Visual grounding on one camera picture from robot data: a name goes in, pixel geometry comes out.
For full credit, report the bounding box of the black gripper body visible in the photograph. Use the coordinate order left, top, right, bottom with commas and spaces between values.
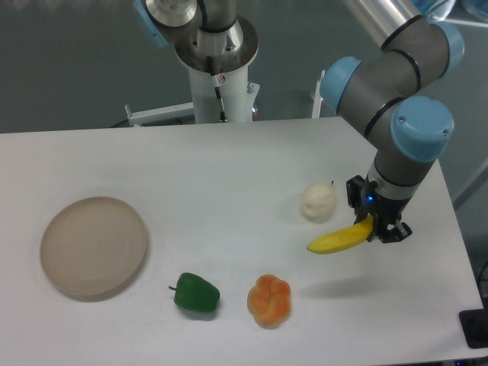
361, 179, 410, 230

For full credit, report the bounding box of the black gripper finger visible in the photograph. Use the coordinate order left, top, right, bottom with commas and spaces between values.
346, 175, 367, 224
368, 221, 413, 243

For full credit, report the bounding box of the yellow toy banana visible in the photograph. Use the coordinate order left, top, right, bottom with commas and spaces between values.
307, 216, 373, 255

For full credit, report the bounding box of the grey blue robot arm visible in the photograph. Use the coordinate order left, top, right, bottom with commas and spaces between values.
133, 1, 464, 243

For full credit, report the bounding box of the white toy pear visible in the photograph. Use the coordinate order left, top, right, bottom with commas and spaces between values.
300, 181, 336, 223

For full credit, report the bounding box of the black device at edge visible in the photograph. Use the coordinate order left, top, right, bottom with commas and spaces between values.
458, 309, 487, 349

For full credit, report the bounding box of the orange knotted bread roll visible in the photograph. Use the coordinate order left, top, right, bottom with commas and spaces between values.
247, 274, 292, 329

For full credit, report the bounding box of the green toy bell pepper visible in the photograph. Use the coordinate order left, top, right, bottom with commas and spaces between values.
169, 272, 220, 313

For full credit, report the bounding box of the beige round plate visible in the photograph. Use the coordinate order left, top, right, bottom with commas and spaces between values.
40, 197, 149, 302

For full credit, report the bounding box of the white bracket right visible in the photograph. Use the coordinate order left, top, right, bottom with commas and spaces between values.
311, 70, 325, 119

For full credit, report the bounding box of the white bracket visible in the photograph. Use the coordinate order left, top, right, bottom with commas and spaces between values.
311, 70, 325, 119
124, 102, 194, 127

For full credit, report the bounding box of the black cable on pedestal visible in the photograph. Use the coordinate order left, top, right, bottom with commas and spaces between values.
206, 56, 229, 123

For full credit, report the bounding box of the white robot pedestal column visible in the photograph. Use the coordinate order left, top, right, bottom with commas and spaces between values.
175, 16, 260, 124

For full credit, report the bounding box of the white bracket left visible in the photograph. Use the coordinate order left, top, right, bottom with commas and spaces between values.
124, 102, 194, 127

